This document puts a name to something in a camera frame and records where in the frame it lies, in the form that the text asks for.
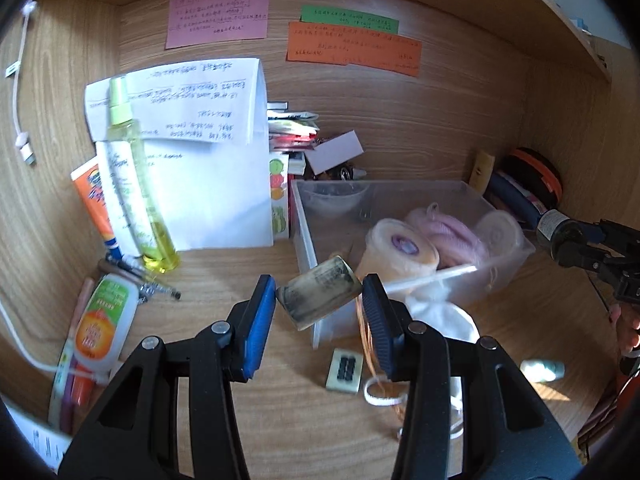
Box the pink sticky note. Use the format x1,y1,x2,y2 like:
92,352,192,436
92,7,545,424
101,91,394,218
165,0,269,50

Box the green black domino tile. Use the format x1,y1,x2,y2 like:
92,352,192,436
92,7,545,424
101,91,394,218
326,348,363,394

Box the orange sticky note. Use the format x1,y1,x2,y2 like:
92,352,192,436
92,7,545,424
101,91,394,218
286,22,422,77

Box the white tape roll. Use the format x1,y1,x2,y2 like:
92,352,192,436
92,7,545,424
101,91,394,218
356,218,439,283

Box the orange string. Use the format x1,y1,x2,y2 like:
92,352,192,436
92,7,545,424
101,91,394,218
354,294,407,418

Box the white eraser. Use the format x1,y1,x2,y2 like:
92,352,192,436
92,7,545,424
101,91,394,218
276,256,362,332

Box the green sticky note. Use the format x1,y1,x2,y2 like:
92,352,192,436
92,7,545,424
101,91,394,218
300,4,399,35

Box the white cloth bag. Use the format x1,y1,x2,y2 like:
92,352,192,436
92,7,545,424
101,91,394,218
383,264,480,344

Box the white orange label bottle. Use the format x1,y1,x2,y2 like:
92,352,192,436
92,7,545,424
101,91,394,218
74,274,139,374

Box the black orange round case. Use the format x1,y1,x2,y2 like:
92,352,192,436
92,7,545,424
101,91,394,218
498,146,563,209

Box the person's hand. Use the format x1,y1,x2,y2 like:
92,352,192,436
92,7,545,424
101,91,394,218
610,302,640,356

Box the stack of packets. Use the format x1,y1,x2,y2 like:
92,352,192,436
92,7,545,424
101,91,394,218
267,102,320,152

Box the white usb cable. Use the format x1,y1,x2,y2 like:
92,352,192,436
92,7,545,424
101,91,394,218
4,1,39,166

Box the dark green glass bottle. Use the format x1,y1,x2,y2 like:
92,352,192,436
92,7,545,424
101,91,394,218
536,209,586,254

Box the orange sunscreen tube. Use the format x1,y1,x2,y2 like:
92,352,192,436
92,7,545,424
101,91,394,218
70,156,122,260

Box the white paper sheets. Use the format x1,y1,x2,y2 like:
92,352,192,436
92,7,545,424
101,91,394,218
83,56,276,253

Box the clear plastic storage bin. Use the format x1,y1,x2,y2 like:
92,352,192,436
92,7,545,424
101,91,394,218
290,179,537,350

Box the white rectangular box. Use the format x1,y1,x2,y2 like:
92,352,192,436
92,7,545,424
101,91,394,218
305,130,364,174

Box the yellow spray bottle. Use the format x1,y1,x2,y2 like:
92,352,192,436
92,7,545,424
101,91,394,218
105,76,180,273

